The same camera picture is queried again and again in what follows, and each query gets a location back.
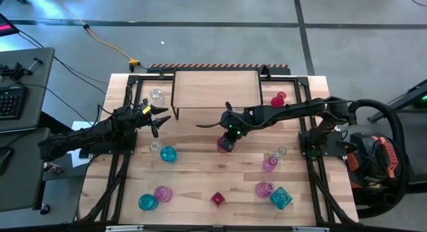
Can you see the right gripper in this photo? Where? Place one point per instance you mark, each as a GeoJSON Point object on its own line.
{"type": "Point", "coordinates": [238, 122]}

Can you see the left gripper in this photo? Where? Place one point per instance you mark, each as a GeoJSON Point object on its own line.
{"type": "Point", "coordinates": [144, 117]}

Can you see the clear squat glass vase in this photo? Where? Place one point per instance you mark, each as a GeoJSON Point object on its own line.
{"type": "Point", "coordinates": [157, 99]}
{"type": "Point", "coordinates": [156, 148]}

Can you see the red ribbed bottle vase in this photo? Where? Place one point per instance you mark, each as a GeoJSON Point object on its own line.
{"type": "Point", "coordinates": [219, 147]}

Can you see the teal round glass vase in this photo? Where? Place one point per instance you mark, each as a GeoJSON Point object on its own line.
{"type": "Point", "coordinates": [168, 154]}

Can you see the red bulbous flared vase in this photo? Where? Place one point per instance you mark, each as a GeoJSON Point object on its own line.
{"type": "Point", "coordinates": [276, 102]}

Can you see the pink ribbed teardrop vase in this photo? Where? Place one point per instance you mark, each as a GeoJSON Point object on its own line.
{"type": "Point", "coordinates": [268, 166]}
{"type": "Point", "coordinates": [263, 190]}

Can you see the red ribbed square-base vase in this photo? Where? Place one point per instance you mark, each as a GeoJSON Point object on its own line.
{"type": "Point", "coordinates": [217, 199]}

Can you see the clear tall flared vase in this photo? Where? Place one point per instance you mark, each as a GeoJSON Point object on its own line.
{"type": "Point", "coordinates": [282, 150]}

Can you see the pink ringed bottle vase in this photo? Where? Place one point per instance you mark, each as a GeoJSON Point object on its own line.
{"type": "Point", "coordinates": [163, 194]}

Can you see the teal textured glass vase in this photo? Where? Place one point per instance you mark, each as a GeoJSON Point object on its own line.
{"type": "Point", "coordinates": [146, 202]}

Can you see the teal square patterned vase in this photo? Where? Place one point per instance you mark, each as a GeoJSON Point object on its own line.
{"type": "Point", "coordinates": [281, 198]}

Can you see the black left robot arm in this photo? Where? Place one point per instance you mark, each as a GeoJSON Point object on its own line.
{"type": "Point", "coordinates": [83, 138]}

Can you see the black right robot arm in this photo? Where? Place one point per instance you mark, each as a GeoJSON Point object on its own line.
{"type": "Point", "coordinates": [287, 111]}

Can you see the black spring clamp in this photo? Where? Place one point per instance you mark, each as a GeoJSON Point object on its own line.
{"type": "Point", "coordinates": [266, 70]}

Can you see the white paper sheet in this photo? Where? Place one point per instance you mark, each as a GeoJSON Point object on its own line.
{"type": "Point", "coordinates": [77, 158]}

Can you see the small brown bottle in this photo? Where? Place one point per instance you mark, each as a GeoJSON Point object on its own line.
{"type": "Point", "coordinates": [53, 167]}

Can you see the grey side desk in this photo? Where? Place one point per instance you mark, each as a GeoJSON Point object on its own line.
{"type": "Point", "coordinates": [40, 98]}
{"type": "Point", "coordinates": [23, 185]}

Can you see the black keyboard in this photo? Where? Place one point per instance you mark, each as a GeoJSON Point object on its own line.
{"type": "Point", "coordinates": [11, 103]}

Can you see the black computer mouse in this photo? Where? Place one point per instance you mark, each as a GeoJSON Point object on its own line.
{"type": "Point", "coordinates": [5, 160]}

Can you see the small tilted monitor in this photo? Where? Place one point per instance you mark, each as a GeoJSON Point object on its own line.
{"type": "Point", "coordinates": [5, 27]}

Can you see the orange black equipment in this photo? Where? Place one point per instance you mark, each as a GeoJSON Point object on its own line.
{"type": "Point", "coordinates": [388, 155]}

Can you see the black equipment stand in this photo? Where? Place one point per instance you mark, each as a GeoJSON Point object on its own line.
{"type": "Point", "coordinates": [410, 98]}

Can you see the wooden shelf black frame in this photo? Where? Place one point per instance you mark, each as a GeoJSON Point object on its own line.
{"type": "Point", "coordinates": [217, 88]}

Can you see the black aluminium table frame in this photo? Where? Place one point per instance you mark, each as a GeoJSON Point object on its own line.
{"type": "Point", "coordinates": [134, 79]}

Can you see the silver aluminium bracket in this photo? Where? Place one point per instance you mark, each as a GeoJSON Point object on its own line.
{"type": "Point", "coordinates": [310, 229]}
{"type": "Point", "coordinates": [123, 228]}

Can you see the black desk clamp mount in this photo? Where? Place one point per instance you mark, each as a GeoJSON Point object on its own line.
{"type": "Point", "coordinates": [16, 72]}

